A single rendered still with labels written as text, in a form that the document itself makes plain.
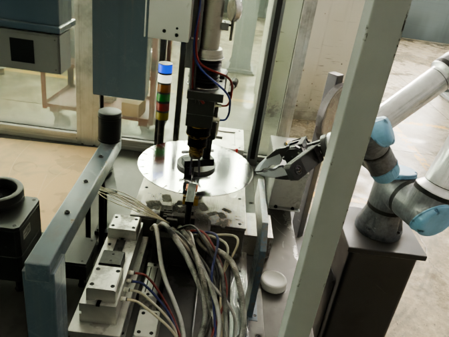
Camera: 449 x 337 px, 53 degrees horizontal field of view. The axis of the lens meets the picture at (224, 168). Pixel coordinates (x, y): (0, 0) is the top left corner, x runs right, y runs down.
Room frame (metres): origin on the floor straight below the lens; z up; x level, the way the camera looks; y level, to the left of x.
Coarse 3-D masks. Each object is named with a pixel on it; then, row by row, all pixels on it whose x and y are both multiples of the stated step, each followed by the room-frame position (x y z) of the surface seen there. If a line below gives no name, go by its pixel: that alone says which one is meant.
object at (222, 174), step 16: (160, 144) 1.25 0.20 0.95; (176, 144) 1.27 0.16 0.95; (144, 160) 1.13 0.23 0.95; (160, 160) 1.15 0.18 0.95; (176, 160) 1.16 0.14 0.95; (224, 160) 1.21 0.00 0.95; (240, 160) 1.22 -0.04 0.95; (144, 176) 1.05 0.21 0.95; (160, 176) 1.06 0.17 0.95; (176, 176) 1.07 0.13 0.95; (208, 176) 1.10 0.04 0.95; (224, 176) 1.11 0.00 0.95; (240, 176) 1.13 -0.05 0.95; (176, 192) 0.99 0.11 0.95; (208, 192) 1.01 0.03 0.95
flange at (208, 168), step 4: (180, 156) 1.17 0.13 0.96; (180, 160) 1.15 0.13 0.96; (180, 164) 1.12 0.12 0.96; (180, 168) 1.11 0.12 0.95; (196, 168) 1.11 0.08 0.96; (200, 168) 1.11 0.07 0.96; (204, 168) 1.12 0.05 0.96; (208, 168) 1.12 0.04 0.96; (212, 168) 1.13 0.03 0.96; (196, 172) 1.10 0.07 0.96; (200, 172) 1.10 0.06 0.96; (204, 172) 1.10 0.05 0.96; (208, 172) 1.11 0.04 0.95
